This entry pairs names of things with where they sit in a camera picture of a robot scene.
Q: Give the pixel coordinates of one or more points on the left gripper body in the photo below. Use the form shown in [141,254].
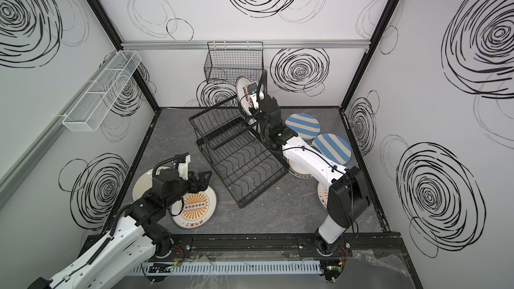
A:
[190,185]

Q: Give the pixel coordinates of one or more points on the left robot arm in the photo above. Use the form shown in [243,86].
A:
[135,234]

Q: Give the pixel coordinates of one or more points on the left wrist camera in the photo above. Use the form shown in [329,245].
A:
[182,166]

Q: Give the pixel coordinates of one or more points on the orange sunburst plate left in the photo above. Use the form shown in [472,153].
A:
[195,210]

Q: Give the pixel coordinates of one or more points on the blue striped plate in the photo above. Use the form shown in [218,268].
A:
[306,126]
[333,147]

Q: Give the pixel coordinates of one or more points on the orange sunburst plate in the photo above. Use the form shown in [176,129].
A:
[322,194]
[195,210]

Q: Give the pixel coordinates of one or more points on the orange sunburst plate right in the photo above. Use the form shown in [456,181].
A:
[322,194]

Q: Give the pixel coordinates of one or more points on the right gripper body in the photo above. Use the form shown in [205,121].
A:
[264,112]

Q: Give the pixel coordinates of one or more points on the white mesh wall shelf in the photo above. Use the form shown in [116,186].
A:
[103,92]

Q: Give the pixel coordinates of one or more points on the white plate green red rim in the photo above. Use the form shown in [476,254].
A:
[298,171]

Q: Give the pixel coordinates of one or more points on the blue striped plate rear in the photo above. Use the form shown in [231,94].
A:
[306,126]

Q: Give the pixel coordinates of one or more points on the grey slotted cable duct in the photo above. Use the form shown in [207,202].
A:
[229,268]

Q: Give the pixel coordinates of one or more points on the white plate red characters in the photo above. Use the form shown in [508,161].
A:
[240,90]

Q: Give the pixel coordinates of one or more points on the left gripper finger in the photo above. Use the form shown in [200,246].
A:
[202,186]
[204,175]

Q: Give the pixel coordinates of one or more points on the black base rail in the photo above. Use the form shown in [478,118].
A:
[295,245]

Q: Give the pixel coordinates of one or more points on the blue striped plate right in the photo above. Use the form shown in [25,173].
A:
[333,147]

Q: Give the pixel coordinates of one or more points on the black wire dish rack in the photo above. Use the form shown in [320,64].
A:
[229,142]

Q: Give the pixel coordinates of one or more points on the black wire wall basket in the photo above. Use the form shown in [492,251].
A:
[226,61]

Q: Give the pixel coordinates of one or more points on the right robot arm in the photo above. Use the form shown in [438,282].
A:
[348,193]

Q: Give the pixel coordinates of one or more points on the cream floral plate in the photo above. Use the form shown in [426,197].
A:
[143,184]

